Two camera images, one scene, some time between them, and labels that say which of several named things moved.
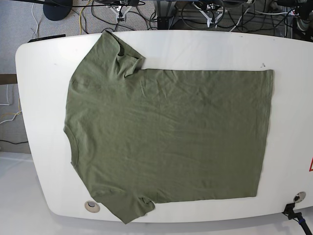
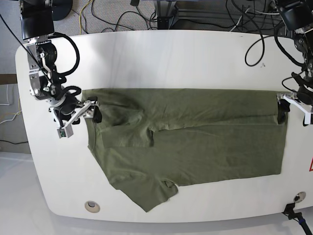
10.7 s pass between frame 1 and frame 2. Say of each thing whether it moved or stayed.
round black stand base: stayed
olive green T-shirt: moved
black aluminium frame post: stayed
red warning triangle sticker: stayed
